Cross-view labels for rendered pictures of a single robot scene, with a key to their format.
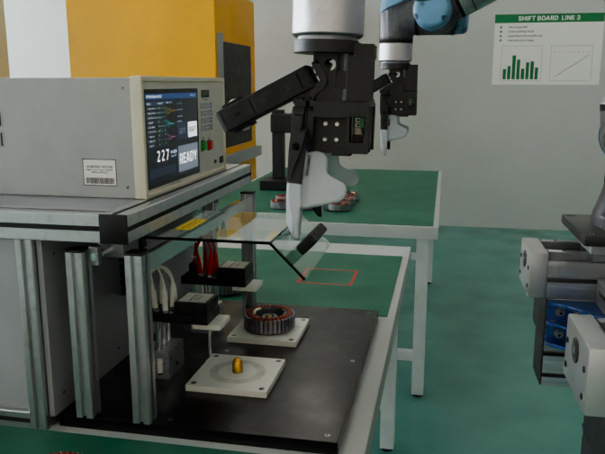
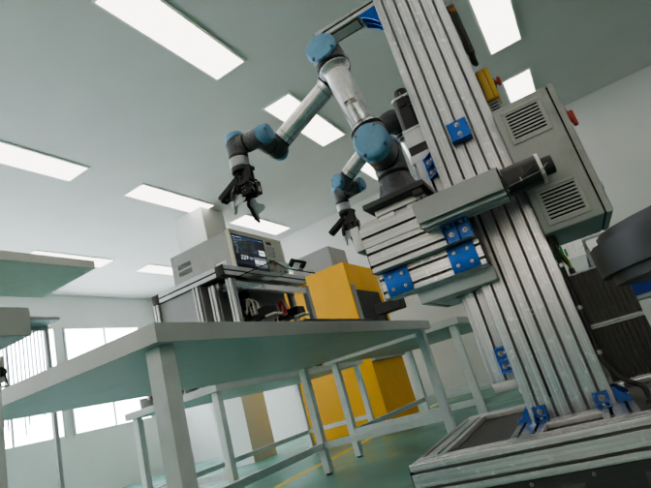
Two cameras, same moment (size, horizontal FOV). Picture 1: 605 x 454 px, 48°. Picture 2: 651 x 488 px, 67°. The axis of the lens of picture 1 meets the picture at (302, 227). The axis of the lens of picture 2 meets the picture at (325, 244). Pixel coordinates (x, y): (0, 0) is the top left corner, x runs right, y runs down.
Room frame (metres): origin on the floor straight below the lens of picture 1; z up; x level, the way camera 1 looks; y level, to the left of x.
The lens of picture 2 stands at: (-0.82, -0.65, 0.47)
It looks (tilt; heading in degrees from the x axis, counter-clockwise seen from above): 17 degrees up; 14
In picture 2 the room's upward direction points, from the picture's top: 16 degrees counter-clockwise
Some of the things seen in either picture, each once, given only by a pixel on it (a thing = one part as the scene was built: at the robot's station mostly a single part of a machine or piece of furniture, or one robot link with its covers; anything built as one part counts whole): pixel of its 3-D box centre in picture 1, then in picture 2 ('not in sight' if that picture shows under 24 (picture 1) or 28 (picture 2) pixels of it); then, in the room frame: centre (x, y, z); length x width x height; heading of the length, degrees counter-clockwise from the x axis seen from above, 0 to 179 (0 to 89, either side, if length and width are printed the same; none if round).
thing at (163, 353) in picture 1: (164, 357); not in sight; (1.23, 0.26, 0.80); 0.07 x 0.05 x 0.06; 168
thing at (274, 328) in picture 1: (269, 319); not in sight; (1.44, 0.07, 0.80); 0.11 x 0.11 x 0.04
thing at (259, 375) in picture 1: (238, 374); not in sight; (1.20, 0.12, 0.78); 0.15 x 0.15 x 0.01; 78
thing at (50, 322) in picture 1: (135, 275); (253, 319); (1.37, 0.35, 0.92); 0.66 x 0.01 x 0.30; 168
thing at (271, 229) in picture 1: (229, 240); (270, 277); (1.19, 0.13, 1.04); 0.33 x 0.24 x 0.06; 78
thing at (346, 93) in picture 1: (332, 100); (245, 183); (0.74, -0.03, 1.29); 0.09 x 0.08 x 0.12; 79
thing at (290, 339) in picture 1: (269, 330); not in sight; (1.44, 0.07, 0.78); 0.15 x 0.15 x 0.01; 78
